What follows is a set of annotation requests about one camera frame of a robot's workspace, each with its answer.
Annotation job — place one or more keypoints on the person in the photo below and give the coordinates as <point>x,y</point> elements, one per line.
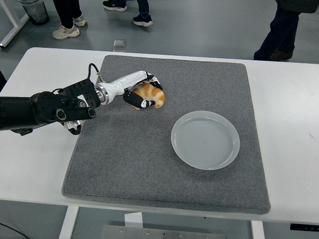
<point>143,20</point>
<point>66,12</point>
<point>284,30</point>

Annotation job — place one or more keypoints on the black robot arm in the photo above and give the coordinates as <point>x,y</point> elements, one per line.
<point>37,109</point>

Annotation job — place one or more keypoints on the grey metal plate with screws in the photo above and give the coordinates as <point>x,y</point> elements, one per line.
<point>159,232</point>

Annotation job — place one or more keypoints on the metal floor socket cover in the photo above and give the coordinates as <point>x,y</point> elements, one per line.
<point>119,43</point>

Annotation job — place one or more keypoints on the black table control panel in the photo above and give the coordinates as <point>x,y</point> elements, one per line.
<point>305,226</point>

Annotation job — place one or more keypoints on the white table leg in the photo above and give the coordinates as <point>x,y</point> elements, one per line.
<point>257,230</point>
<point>67,224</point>

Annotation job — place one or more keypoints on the grey round plate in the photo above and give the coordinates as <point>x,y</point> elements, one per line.
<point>205,140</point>

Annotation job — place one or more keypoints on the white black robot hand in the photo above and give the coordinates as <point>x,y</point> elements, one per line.
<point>124,82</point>

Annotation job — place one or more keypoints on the dark mesh trash bin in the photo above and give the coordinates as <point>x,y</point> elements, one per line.
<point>36,12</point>

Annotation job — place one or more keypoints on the grey felt mat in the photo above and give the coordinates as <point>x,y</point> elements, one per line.
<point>149,174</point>

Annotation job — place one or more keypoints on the golden croissant bread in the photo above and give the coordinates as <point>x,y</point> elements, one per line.
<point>157,95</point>

